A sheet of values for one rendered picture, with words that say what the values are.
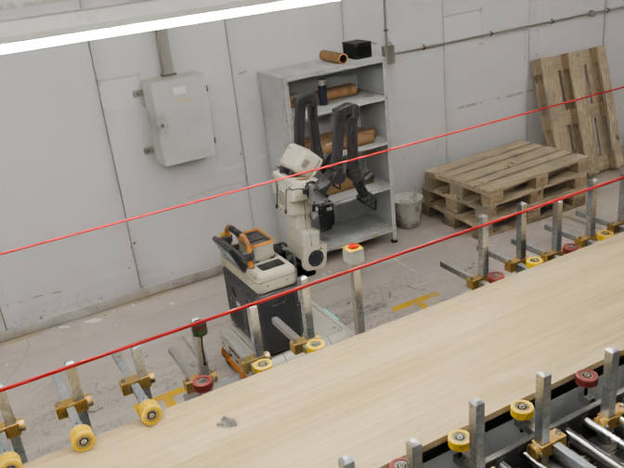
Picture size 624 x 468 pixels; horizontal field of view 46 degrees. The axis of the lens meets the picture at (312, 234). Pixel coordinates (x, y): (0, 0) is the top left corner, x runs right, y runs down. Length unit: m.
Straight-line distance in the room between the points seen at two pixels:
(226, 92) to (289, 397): 3.27
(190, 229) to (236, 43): 1.47
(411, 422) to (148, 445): 0.94
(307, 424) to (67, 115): 3.27
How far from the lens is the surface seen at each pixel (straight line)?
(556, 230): 4.01
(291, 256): 4.29
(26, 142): 5.32
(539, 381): 2.51
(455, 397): 2.78
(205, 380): 3.01
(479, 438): 2.41
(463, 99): 6.89
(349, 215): 6.40
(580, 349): 3.09
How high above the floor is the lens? 2.54
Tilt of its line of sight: 23 degrees down
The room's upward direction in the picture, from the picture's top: 6 degrees counter-clockwise
